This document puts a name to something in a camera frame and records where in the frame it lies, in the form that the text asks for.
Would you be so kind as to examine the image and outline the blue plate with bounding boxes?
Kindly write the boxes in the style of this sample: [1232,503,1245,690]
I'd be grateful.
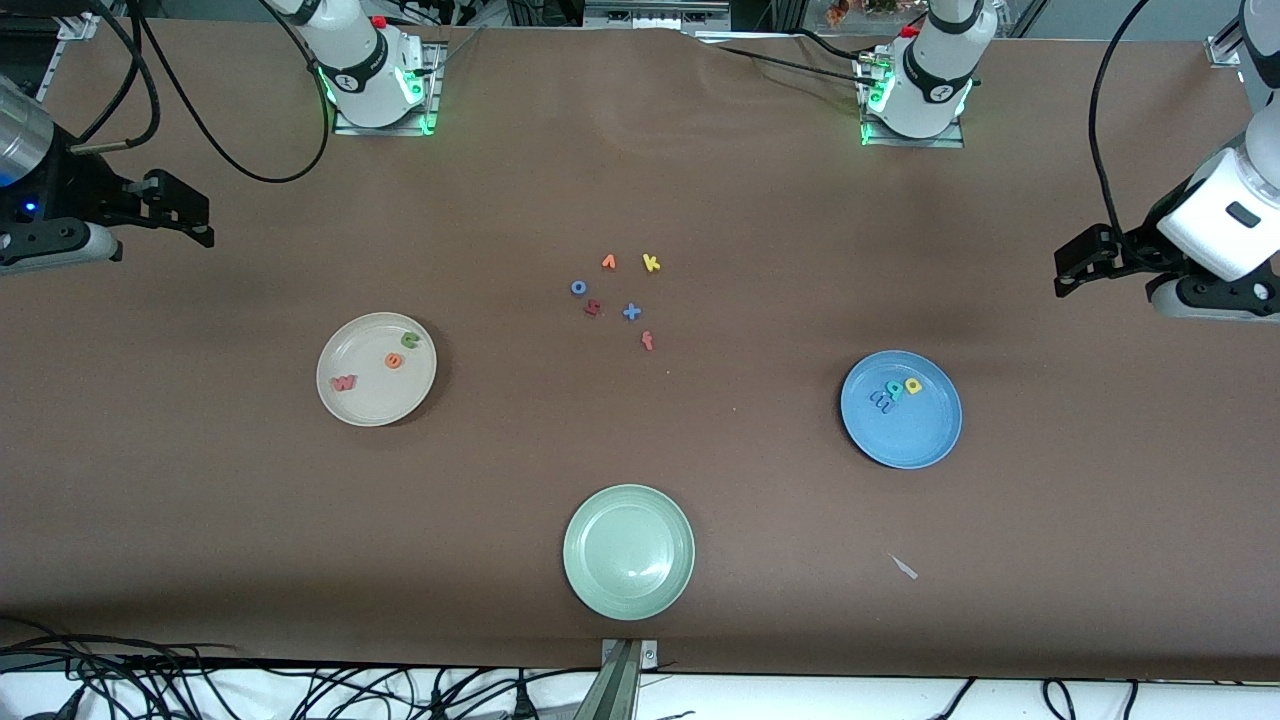
[840,350,963,470]

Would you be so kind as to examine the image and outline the beige brown plate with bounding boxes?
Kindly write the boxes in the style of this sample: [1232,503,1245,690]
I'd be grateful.
[316,312,438,428]

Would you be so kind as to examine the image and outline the pale green plate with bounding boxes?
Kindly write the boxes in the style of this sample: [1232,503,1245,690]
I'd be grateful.
[562,484,696,621]

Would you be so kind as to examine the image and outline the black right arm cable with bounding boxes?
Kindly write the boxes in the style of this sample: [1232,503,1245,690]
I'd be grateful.
[60,0,333,186]

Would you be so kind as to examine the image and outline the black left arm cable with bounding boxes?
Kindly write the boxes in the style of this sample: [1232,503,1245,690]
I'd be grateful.
[1088,0,1151,236]

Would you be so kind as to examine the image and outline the aluminium table frame rail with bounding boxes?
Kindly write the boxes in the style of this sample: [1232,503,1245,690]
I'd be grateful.
[35,10,101,101]
[1205,15,1251,69]

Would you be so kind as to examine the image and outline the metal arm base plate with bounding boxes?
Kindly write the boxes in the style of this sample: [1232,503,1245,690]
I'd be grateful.
[333,42,444,137]
[858,55,967,149]

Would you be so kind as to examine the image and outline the black cable behind arm base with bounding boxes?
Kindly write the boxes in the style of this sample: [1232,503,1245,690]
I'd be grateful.
[700,28,881,91]

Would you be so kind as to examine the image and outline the black cable loops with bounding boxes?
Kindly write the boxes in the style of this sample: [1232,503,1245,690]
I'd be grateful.
[930,678,1141,720]

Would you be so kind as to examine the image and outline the metal frame structure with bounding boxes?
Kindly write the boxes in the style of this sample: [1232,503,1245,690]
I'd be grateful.
[505,0,736,31]

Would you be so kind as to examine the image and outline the black floor cable bundle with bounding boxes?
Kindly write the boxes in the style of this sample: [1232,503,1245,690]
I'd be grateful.
[0,615,601,720]

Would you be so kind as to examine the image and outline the metal table edge bracket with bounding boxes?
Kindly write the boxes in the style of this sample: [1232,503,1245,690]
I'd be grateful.
[600,638,659,720]

